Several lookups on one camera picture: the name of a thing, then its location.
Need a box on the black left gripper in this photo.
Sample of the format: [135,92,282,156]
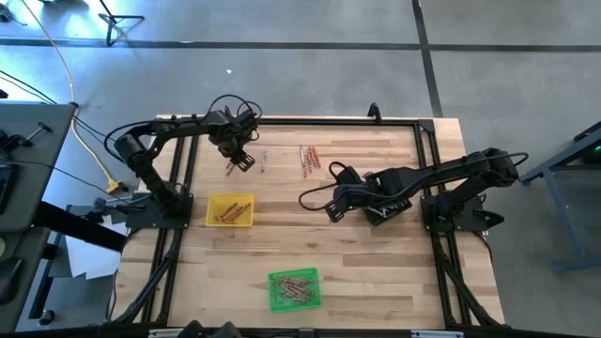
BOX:
[209,112,257,172]

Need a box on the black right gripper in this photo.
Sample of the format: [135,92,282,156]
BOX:
[324,173,395,223]

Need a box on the green slotted plastic basket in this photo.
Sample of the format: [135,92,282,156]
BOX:
[267,267,324,315]

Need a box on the yellow slotted plastic basket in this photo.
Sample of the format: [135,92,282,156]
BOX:
[205,192,255,229]

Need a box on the black slotted plastic basket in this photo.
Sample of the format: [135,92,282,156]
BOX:
[362,196,415,228]

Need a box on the black desk leg beam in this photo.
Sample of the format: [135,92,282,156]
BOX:
[31,200,129,254]

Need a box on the white paper sheet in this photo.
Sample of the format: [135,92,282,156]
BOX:
[64,206,131,282]

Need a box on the black tripod stand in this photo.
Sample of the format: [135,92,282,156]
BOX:
[97,0,146,48]

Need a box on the grey side desk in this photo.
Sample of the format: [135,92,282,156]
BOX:
[0,101,77,332]

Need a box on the black hand tool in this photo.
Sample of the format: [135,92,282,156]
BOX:
[0,120,54,152]

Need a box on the black keyboard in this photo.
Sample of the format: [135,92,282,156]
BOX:
[0,161,21,216]

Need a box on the black computer mouse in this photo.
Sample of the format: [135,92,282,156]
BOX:
[0,256,23,305]

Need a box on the black device green light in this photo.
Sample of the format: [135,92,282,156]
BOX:
[580,143,601,165]

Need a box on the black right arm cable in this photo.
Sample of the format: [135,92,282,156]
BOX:
[297,150,530,212]

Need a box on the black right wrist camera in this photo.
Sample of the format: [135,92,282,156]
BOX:
[334,164,363,188]

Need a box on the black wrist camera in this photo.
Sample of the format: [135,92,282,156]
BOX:
[234,110,261,140]
[334,164,363,188]

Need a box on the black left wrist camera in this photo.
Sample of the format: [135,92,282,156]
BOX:
[234,110,261,140]

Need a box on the black aluminium table frame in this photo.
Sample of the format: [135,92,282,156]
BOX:
[108,115,507,330]

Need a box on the black front rail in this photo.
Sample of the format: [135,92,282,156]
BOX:
[0,322,601,338]

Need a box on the black floor cable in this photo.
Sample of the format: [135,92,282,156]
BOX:
[0,69,60,105]
[72,115,118,143]

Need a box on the silver bracket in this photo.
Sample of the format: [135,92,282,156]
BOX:
[410,330,466,338]
[147,328,204,338]

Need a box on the yellow extension cable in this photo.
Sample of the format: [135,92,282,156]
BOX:
[18,0,126,196]

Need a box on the grey metal table frame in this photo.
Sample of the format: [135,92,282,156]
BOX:
[516,120,601,276]

